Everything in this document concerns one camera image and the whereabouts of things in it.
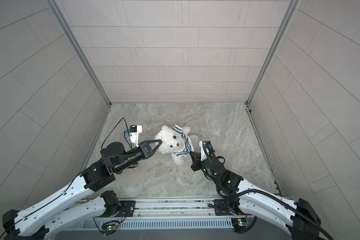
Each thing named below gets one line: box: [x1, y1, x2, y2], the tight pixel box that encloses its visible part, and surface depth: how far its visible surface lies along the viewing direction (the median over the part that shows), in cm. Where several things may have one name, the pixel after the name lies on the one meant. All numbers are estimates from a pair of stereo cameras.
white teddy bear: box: [154, 125, 200, 167], surface depth 64 cm
